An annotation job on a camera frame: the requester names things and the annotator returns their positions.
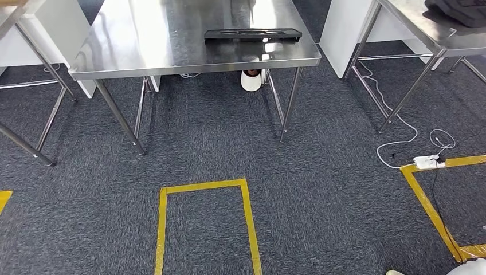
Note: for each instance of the long black plastic trim part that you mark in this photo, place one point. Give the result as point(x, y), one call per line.
point(227, 38)

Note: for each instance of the stainless steel workbench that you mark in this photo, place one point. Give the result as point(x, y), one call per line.
point(152, 38)

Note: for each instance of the person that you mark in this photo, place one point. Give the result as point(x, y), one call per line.
point(250, 83)

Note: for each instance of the yellow floor tape square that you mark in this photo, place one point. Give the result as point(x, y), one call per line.
point(205, 186)
point(425, 201)
point(4, 199)

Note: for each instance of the white partition panel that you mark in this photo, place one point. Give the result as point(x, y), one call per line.
point(334, 38)
point(57, 30)

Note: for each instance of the white power strip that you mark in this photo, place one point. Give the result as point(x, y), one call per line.
point(427, 162)

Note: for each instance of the black fabric bag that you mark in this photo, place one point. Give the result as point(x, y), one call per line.
point(463, 11)

